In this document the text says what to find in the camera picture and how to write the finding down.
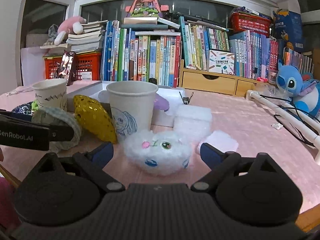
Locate white fluffy cat plush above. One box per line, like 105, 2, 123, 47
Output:
123, 130, 193, 176

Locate red basket on books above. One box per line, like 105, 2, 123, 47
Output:
230, 12, 271, 37

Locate right row of books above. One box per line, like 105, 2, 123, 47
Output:
228, 30, 314, 83

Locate triangular pink miniature house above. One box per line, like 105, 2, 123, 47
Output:
126, 0, 169, 17

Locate white patterned card box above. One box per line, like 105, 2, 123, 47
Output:
207, 50, 235, 75

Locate grey-green patterned scrunchie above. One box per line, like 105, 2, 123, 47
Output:
31, 107, 82, 153

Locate white shallow tray box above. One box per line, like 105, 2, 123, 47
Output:
67, 81, 185, 127

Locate green scrunchie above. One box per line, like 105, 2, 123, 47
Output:
31, 100, 39, 113

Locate pale pink soft pad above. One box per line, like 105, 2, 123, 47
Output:
196, 130, 239, 154

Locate navy floral fabric pouch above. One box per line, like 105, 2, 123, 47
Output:
12, 102, 33, 115

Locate red plastic crate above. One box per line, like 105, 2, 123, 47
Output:
43, 52, 101, 81

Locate wooden drawer organizer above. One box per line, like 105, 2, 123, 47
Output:
179, 68, 261, 98

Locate blue cardboard box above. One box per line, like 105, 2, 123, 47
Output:
273, 9, 304, 53

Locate pink bunny plush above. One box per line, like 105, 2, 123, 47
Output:
54, 16, 87, 46

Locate white fluffy sponge block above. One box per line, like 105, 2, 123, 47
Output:
173, 105, 213, 141

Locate stack of horizontal books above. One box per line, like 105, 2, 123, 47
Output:
40, 21, 107, 53

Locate paper cup with bunny drawing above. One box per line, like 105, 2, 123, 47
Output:
32, 78, 67, 111

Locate black binder clip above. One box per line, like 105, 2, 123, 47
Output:
179, 92, 194, 105

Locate gold sequin soft toy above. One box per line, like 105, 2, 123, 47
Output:
73, 95, 118, 144

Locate blue Stitch plush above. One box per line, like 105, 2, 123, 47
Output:
276, 63, 319, 117

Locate paper cup with fish drawing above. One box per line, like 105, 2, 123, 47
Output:
106, 81, 158, 142

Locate row of upright books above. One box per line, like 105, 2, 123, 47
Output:
100, 14, 230, 87

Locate grey cloth toy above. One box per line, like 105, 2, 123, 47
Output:
43, 24, 59, 46

